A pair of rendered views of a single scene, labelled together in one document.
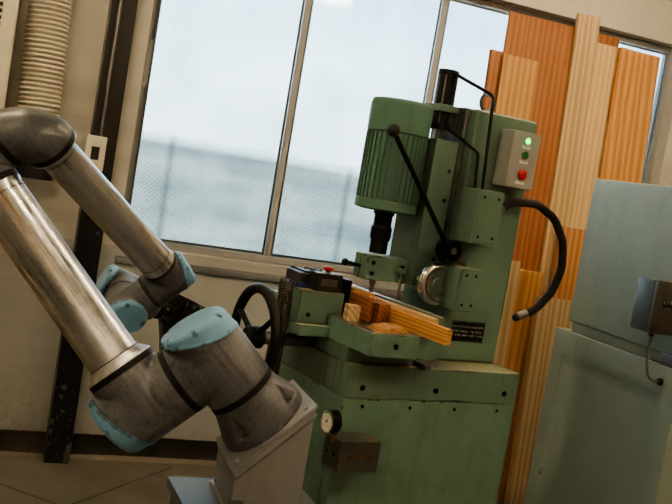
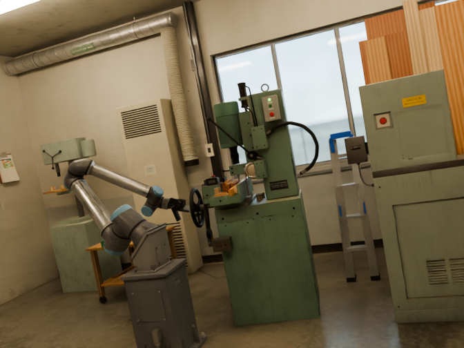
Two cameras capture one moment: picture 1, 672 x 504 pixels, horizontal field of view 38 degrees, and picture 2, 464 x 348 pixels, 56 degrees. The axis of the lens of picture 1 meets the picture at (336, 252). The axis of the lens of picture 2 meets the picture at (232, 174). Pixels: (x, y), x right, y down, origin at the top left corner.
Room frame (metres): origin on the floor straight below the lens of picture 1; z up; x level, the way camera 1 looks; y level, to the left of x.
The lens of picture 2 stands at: (0.38, -2.09, 1.20)
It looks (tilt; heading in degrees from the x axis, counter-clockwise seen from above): 4 degrees down; 41
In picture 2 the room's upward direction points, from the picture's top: 10 degrees counter-clockwise
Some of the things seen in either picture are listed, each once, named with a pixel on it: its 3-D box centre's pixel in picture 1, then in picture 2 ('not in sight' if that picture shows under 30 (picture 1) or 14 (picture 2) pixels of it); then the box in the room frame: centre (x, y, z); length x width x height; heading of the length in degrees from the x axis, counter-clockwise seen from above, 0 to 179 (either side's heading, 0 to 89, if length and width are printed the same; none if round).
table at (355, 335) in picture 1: (333, 321); (226, 195); (2.67, -0.02, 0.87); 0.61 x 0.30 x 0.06; 30
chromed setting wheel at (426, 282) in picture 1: (436, 283); (253, 170); (2.68, -0.29, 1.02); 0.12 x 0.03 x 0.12; 120
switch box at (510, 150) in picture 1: (516, 159); (271, 108); (2.76, -0.46, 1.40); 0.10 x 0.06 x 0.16; 120
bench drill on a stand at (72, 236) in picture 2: not in sight; (81, 212); (2.82, 2.23, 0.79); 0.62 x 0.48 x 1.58; 112
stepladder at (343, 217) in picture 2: not in sight; (351, 204); (3.53, -0.53, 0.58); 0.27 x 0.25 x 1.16; 23
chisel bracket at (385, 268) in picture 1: (380, 270); (239, 170); (2.73, -0.13, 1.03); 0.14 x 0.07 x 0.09; 120
